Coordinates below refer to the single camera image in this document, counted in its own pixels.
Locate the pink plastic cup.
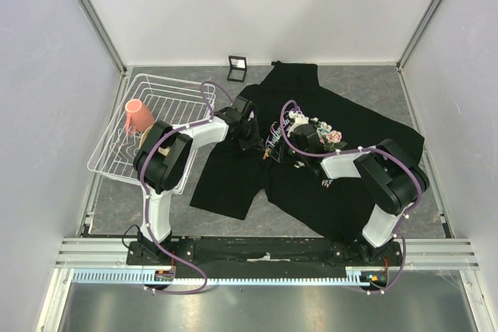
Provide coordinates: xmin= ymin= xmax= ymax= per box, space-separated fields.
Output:
xmin=124 ymin=99 xmax=155 ymax=135

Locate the white wire basket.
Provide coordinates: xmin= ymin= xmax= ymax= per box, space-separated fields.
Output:
xmin=87 ymin=73 xmax=216 ymax=186

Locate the black printed t-shirt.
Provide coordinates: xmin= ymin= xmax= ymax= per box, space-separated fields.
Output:
xmin=190 ymin=61 xmax=424 ymax=242

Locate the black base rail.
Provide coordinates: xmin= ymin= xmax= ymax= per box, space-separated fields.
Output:
xmin=125 ymin=236 xmax=402 ymax=273

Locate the toothed aluminium cable rail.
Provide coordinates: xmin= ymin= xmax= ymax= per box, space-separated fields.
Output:
xmin=72 ymin=268 xmax=370 ymax=287

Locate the small black open box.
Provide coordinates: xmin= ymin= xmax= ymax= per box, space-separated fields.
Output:
xmin=226 ymin=55 xmax=247 ymax=82

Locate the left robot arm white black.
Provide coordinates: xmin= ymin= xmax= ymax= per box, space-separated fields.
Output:
xmin=133 ymin=96 xmax=262 ymax=264

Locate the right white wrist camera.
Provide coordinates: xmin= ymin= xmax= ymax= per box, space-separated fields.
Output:
xmin=289 ymin=109 xmax=309 ymax=127

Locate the tan round plate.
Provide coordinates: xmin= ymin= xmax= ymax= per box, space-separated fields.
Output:
xmin=139 ymin=126 xmax=152 ymax=148

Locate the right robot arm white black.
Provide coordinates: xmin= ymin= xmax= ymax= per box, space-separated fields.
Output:
xmin=284 ymin=121 xmax=430 ymax=265

